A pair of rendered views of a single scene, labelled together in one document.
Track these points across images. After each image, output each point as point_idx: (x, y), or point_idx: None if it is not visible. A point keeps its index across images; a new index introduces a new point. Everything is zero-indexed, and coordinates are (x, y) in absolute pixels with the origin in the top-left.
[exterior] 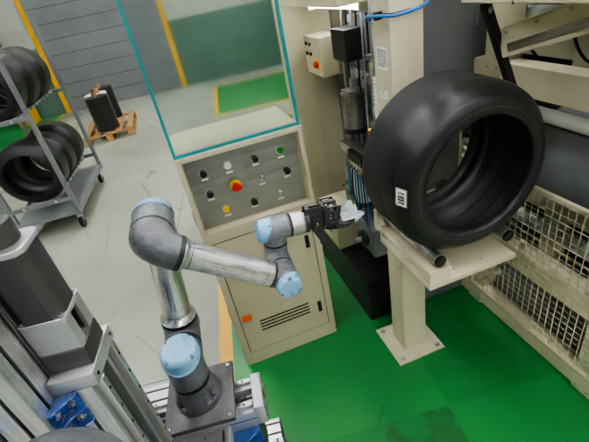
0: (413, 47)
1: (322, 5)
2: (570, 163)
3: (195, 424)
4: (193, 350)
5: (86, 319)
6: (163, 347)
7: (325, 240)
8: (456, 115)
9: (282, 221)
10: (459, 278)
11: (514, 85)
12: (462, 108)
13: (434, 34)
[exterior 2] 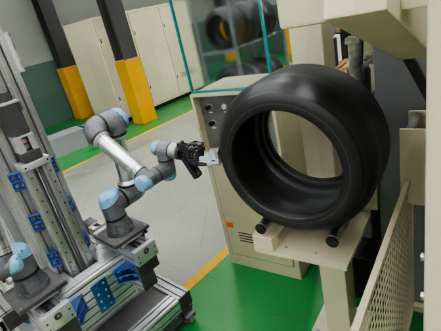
0: (310, 37)
1: None
2: None
3: (104, 239)
4: (109, 198)
5: (32, 146)
6: (105, 190)
7: (190, 171)
8: (246, 102)
9: (163, 145)
10: (282, 256)
11: (317, 88)
12: (252, 98)
13: None
